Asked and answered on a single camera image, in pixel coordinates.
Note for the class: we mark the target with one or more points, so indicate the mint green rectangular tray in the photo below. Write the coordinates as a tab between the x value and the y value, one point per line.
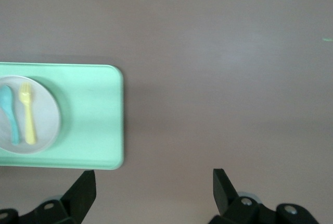
93	119

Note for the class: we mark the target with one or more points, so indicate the pale round plate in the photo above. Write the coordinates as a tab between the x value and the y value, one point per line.
45	114

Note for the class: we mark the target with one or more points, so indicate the light blue plastic spoon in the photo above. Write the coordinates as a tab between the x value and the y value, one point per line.
7	101

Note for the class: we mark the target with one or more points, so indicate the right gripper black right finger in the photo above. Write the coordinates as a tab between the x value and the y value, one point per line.
229	203

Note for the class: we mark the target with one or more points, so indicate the yellow plastic fork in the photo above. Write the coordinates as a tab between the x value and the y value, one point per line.
29	119

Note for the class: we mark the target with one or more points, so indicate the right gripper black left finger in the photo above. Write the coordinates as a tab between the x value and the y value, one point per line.
75	200

